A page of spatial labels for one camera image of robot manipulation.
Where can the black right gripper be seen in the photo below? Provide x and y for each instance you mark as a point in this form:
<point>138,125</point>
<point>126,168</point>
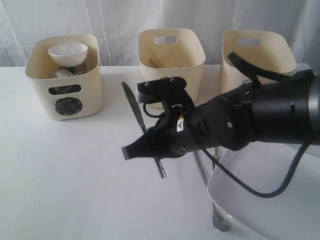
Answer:
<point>225,120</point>

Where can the steel table knife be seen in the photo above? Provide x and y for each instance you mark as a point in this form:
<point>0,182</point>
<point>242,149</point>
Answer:
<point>138,116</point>

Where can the steel fork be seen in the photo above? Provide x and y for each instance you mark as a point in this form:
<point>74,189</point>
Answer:
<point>216,156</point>

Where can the steel spoon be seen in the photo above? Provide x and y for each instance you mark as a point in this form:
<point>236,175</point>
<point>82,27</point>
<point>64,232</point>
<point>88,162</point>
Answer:
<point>218,221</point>

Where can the stainless steel bowl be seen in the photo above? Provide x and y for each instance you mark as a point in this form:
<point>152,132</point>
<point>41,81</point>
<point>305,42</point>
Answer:
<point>60,90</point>

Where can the white square plate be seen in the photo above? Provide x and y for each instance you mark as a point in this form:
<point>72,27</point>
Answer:
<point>294,214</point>

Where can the steel mug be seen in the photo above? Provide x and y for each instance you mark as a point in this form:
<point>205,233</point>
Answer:
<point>64,72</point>

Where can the white round bowl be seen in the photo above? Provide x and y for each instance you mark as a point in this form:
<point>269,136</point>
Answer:
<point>68,55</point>

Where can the cream bin with circle mark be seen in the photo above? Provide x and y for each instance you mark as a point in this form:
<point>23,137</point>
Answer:
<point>40,66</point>

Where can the cream bin with triangle mark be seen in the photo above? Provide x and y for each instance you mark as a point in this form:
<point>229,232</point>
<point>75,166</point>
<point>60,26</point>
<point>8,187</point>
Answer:
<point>177,52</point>

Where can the cream bin with square mark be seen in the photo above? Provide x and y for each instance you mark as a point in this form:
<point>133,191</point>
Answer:
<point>264,49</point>

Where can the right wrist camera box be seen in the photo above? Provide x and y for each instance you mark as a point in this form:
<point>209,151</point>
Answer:
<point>169,91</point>

